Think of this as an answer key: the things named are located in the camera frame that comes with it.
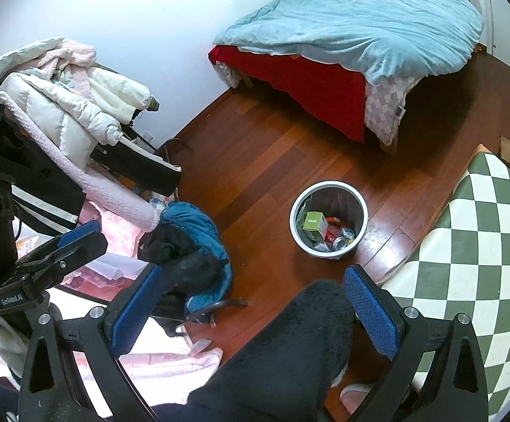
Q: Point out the person's leg in dark pants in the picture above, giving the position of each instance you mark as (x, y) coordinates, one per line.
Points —
(281, 351)

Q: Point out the blue jacket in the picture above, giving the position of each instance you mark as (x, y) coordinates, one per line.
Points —
(193, 224)

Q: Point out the green white box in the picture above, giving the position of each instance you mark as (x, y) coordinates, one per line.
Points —
(313, 224)

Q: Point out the white puffer jacket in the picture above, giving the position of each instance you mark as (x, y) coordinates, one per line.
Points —
(61, 110)

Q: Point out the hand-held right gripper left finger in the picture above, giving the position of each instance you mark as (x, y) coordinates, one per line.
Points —
(138, 307)

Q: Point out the pile of jackets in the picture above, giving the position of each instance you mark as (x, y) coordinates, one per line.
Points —
(114, 193)

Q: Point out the black pants with white stripes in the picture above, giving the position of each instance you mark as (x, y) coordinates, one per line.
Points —
(39, 176)

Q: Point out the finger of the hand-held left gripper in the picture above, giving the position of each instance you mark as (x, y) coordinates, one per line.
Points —
(70, 255)
(81, 231)

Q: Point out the white trash bin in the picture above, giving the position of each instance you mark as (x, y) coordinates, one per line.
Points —
(312, 252)

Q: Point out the black garment with white stripe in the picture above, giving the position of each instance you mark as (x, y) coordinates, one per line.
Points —
(145, 169)

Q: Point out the pink printed cloth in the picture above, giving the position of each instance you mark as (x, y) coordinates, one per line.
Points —
(118, 237)

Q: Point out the pale slipper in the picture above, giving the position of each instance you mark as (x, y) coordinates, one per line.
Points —
(356, 398)

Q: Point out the white door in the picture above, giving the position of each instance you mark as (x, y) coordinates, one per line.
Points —
(494, 17)

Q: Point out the bed with blue duvet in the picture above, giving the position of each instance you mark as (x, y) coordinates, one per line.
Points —
(307, 83)

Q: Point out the checkered bed sheet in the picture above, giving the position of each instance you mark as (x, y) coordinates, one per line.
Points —
(387, 105)

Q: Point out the black cloth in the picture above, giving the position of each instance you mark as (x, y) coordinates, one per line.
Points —
(184, 268)

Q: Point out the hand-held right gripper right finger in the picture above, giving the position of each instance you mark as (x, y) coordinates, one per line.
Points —
(369, 312)

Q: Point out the green white checkered mat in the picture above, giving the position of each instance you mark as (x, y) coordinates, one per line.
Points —
(479, 250)

